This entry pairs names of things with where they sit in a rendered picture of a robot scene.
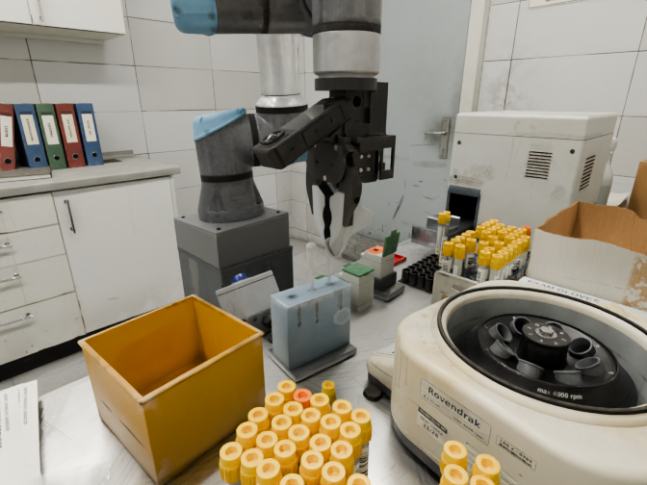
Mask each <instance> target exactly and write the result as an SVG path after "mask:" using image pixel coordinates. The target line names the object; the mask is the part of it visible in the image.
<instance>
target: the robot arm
mask: <svg viewBox="0 0 647 485"><path fill-rule="evenodd" d="M170 5H171V11H172V16H173V20H174V24H175V27H176V28H177V29H178V31H180V32H181V33H183V34H197V35H204V36H207V37H211V36H213V35H230V34H256V38H257V50H258V62H259V72H260V84H261V97H260V98H259V100H258V101H257V102H256V103H255V109H256V113H255V114H247V113H246V109H245V108H244V107H242V108H237V109H231V110H226V111H221V112H216V113H211V114H207V115H199V116H197V117H196V118H195V119H194V121H193V128H194V143H195V149H196V155H197V160H198V167H199V173H200V179H201V191H200V197H199V202H198V208H197V211H198V217H199V219H200V220H202V221H205V222H210V223H228V222H237V221H243V220H248V219H251V218H255V217H259V216H261V215H262V214H264V212H265V208H264V201H263V199H262V197H261V195H260V192H259V191H258V189H257V187H256V184H255V182H254V180H253V173H252V168H253V167H254V166H264V167H270V168H275V169H283V168H285V167H286V166H289V165H292V164H294V163H300V162H306V190H307V195H308V199H309V204H310V208H311V213H312V215H314V220H315V222H316V225H317V228H318V231H319V233H320V235H321V238H322V240H323V244H324V245H325V240H326V239H327V238H330V240H329V243H328V244H329V246H330V248H331V250H332V252H333V254H334V256H335V257H339V256H340V255H341V254H342V253H343V251H344V250H345V248H346V246H347V244H348V241H349V238H350V237H351V236H353V235H354V234H356V233H358V232H359V231H361V230H363V229H365V228H366V227H368V226H369V225H370V224H371V223H372V221H373V212H372V211H371V210H370V209H367V208H365V207H363V206H362V204H361V193H362V183H371V182H376V180H377V179H378V180H385V179H391V178H394V163H395V148H396V135H387V134H386V119H387V101H388V83H386V82H378V81H377V78H375V75H377V74H378V73H379V67H380V46H381V19H382V0H170ZM298 34H300V35H302V36H304V37H308V38H313V73H314V74H315V75H317V76H319V78H316V79H315V91H329V98H323V99H321V100H320V101H319V102H317V103H316V104H314V105H313V106H311V107H310V108H309V109H308V102H307V101H306V100H305V99H304V98H303V97H302V96H301V94H300V80H299V59H298ZM391 147H392V148H391ZM384 148H391V164H390V169H385V163H384V162H383V150H384ZM378 171H379V173H378ZM327 183H328V184H327Z"/></svg>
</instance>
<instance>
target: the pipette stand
mask: <svg viewBox="0 0 647 485"><path fill-rule="evenodd" d="M327 283H328V276H327V277H325V278H322V279H319V280H316V281H314V291H313V292H311V291H310V282H309V283H306V284H303V285H300V286H297V287H294V288H292V289H289V290H286V291H283V292H280V293H277V294H271V313H272V348H271V349H269V350H268V355H269V356H270V357H271V358H272V359H273V360H274V361H275V363H276V364H277V365H278V366H279V367H281V368H282V369H283V370H284V371H285V372H286V373H287V374H288V375H289V376H290V377H291V378H292V379H293V380H294V381H295V382H299V381H300V380H302V379H304V378H306V377H308V376H310V375H312V374H314V373H316V372H318V371H320V370H323V369H325V368H327V367H329V366H331V365H333V364H335V363H337V362H339V361H341V360H343V359H346V358H348V357H350V356H351V355H353V354H355V353H356V351H357V348H356V347H355V346H353V345H352V344H350V343H349V332H350V297H351V284H349V283H347V282H345V281H343V280H341V279H339V278H338V277H336V276H334V275H331V283H332V284H331V285H328V284H327Z"/></svg>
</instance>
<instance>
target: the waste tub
mask: <svg viewBox="0 0 647 485"><path fill-rule="evenodd" d="M264 335H265V333H264V332H263V331H261V330H259V329H257V328H255V327H253V326H252V325H250V324H248V323H246V322H244V321H242V320H240V319H238V318H236V317H234V316H232V315H230V314H229V313H227V312H225V311H223V310H222V309H220V308H218V307H217V306H215V305H213V304H211V303H209V302H207V301H205V300H204V299H202V298H200V297H198V296H196V295H194V294H192V295H189V296H187V297H184V298H182V299H179V300H177V301H174V302H172V303H170V304H168V305H166V306H163V307H161V308H158V309H156V310H153V311H151V312H148V313H146V314H143V315H141V316H138V317H136V318H134V319H130V320H127V321H126V322H123V323H121V324H118V325H116V326H113V327H111V328H108V329H106V330H104V331H101V332H99V333H96V334H94V335H91V336H89V337H87V338H85V339H82V340H80V341H78V345H79V346H80V347H82V349H83V353H84V357H85V361H86V365H87V369H88V373H89V377H90V381H91V386H92V390H93V394H94V398H95V402H96V406H97V410H98V414H99V418H100V419H101V420H103V421H104V423H105V424H106V425H107V426H108V427H109V429H110V430H111V431H112V432H113V433H114V435H115V436H116V437H117V438H118V440H119V441H120V442H121V443H122V444H123V445H124V447H125V448H126V449H127V450H128V451H129V453H130V454H131V455H132V456H133V457H134V459H135V460H136V461H137V462H138V463H139V465H140V466H141V467H142V468H143V470H144V471H145V472H146V473H147V474H148V475H149V477H150V478H151V479H152V480H153V481H154V483H155V484H156V485H164V484H165V483H167V482H168V481H169V480H171V479H172V478H173V477H175V476H176V475H177V474H179V473H180V472H182V471H183V470H184V469H186V468H187V467H188V466H190V465H191V463H192V462H194V461H195V460H196V459H198V458H199V457H200V456H202V455H203V454H204V453H206V452H207V451H208V450H210V449H211V448H212V447H214V446H215V445H217V444H218V443H219V442H221V441H222V440H223V439H225V438H226V437H227V436H229V435H230V434H231V433H233V432H234V431H235V430H237V428H238V426H239V425H240V424H242V423H243V422H246V421H248V413H249V412H250V410H252V409H253V408H256V407H263V408H264V407H265V398H266V390H265V374H264V360H263V345H262V336H264Z"/></svg>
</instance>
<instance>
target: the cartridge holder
mask: <svg viewBox="0 0 647 485"><path fill-rule="evenodd" d="M404 287H405V285H403V284H400V283H398V282H397V272H396V271H394V272H392V273H390V274H388V275H386V276H384V277H382V278H377V277H375V278H374V296H376V297H378V298H380V299H382V300H385V301H388V300H390V299H391V298H393V297H395V296H397V295H398V294H401V293H402V292H404Z"/></svg>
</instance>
